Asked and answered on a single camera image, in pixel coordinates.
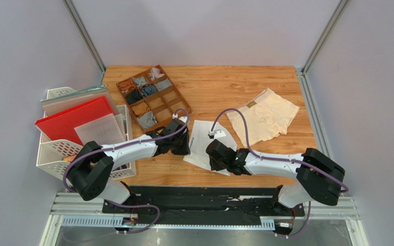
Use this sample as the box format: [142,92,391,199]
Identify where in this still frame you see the white underwear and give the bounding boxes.
[183,120,238,171]

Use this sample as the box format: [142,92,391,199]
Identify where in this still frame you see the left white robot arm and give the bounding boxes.
[63,117,190,204]

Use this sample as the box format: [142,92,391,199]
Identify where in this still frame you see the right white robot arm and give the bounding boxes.
[206,140,348,208]

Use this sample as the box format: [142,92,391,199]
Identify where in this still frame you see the grey rolled cloth lower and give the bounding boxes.
[137,111,158,130]

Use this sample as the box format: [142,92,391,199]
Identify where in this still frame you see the grey rolled cloth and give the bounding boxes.
[137,111,158,130]
[155,79,172,91]
[132,76,147,87]

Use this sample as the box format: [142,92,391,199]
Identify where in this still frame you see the brown compartment organizer box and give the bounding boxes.
[116,65,192,133]

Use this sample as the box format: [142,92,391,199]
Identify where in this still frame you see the orange rolled cloth lower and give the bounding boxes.
[131,102,150,117]

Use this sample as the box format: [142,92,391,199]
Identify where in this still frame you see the orange rolled cloth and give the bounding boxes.
[117,79,136,94]
[131,102,150,117]

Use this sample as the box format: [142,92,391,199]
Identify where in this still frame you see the grey rolled cloth right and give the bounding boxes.
[155,79,172,91]

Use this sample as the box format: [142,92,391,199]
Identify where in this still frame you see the striped blue rolled cloth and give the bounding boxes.
[140,84,158,97]

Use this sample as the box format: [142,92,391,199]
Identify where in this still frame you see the beige boxer shorts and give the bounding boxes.
[226,88,300,147]

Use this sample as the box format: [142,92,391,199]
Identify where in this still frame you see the black rolled cloth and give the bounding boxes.
[125,89,143,105]

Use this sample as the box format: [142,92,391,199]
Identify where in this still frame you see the translucent white folder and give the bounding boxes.
[74,114,127,145]

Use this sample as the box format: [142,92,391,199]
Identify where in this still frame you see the grey rolled cloth top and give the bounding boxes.
[132,76,147,87]

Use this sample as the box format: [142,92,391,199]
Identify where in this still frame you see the pink rolled cloth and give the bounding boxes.
[148,67,165,81]

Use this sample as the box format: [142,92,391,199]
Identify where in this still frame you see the orange rolled cloth top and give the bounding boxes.
[117,79,136,94]

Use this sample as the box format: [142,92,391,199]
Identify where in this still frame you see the red folder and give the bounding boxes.
[34,96,114,145]

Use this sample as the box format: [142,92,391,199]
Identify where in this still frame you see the white file rack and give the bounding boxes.
[36,105,136,180]

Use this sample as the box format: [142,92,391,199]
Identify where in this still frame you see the grey folder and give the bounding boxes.
[41,85,119,116]

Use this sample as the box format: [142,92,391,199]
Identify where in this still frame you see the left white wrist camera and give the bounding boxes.
[172,113,189,126]

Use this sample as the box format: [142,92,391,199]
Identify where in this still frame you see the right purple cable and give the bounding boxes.
[209,108,349,194]

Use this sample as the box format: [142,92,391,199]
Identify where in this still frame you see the purple cable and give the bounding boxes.
[63,108,191,193]
[209,108,349,194]

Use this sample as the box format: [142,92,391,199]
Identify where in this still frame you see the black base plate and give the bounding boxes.
[102,186,305,220]

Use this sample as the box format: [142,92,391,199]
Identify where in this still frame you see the white slotted cable duct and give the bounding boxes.
[61,214,275,230]

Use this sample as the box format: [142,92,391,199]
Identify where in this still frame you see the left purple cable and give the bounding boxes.
[63,108,191,193]

